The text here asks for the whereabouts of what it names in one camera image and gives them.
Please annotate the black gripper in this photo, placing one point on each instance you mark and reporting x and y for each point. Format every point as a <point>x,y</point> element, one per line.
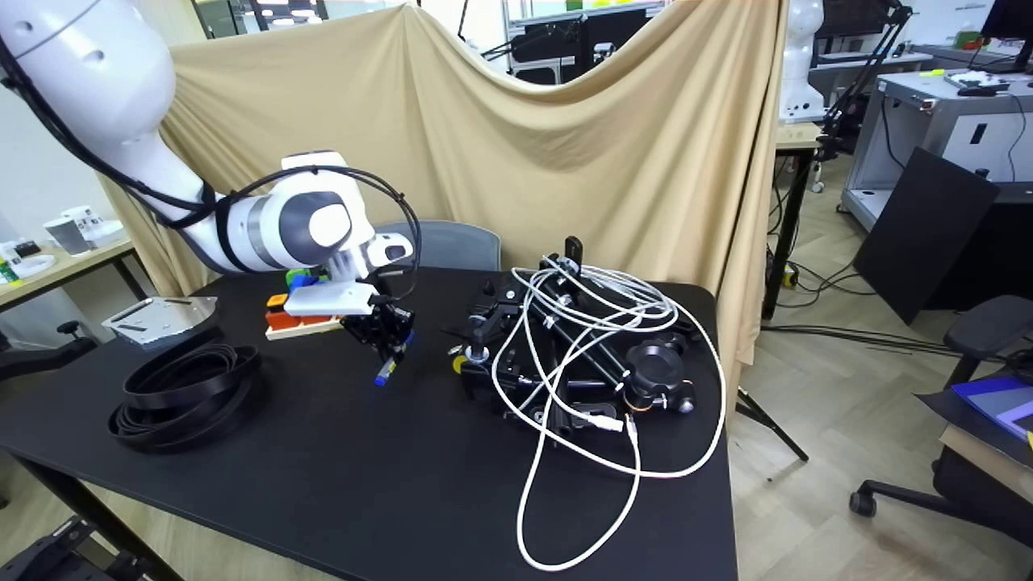
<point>387,329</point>

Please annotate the blue yellow marker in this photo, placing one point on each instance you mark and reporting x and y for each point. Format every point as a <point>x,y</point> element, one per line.
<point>382,380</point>

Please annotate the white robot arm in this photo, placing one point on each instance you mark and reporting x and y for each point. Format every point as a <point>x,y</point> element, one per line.
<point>100,82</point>

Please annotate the grey blue chair back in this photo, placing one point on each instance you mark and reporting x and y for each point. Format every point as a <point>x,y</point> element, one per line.
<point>455,247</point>

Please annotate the colourful shape sorting toy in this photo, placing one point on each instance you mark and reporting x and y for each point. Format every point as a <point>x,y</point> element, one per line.
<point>281,325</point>

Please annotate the black coiled belt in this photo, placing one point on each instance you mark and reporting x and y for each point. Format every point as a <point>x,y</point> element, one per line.
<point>188,397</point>

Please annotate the wooden side table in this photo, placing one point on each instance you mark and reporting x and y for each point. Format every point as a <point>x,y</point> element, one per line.
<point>54,268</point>

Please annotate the black leaning panel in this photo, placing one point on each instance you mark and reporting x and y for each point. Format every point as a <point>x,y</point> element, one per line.
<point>924,228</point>

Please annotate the black office chair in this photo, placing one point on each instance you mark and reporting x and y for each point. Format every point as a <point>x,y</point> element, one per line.
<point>982,473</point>

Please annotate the grey equipment cart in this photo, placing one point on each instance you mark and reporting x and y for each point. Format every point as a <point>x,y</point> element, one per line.
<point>971,116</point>

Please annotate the black tripod mount pile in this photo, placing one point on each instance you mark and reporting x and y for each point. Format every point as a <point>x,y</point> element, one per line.
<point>577,346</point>

